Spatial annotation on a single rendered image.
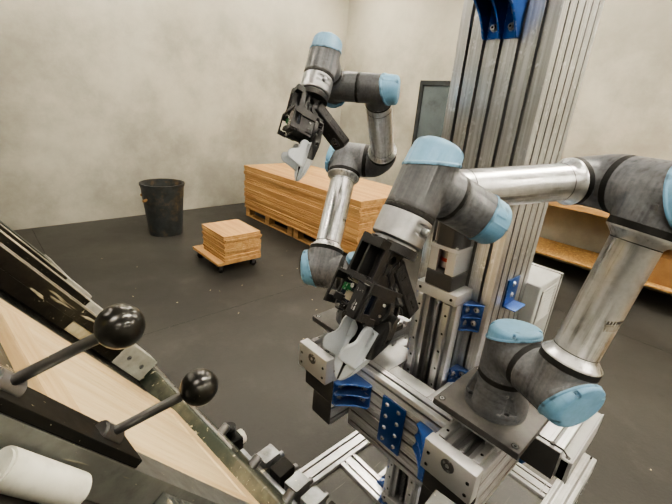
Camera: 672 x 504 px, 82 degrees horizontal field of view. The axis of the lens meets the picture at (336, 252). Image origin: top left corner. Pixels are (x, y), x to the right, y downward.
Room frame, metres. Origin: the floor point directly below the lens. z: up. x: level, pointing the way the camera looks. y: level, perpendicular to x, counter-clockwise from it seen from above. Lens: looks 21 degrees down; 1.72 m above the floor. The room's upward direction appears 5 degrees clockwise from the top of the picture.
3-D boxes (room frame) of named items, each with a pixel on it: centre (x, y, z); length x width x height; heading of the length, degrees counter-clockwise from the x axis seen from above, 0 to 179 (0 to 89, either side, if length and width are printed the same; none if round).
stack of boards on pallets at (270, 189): (5.26, 0.25, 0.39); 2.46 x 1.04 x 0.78; 44
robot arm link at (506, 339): (0.79, -0.44, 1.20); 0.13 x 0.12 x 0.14; 18
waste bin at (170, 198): (4.74, 2.24, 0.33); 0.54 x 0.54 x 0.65
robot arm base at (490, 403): (0.80, -0.44, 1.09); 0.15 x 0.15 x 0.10
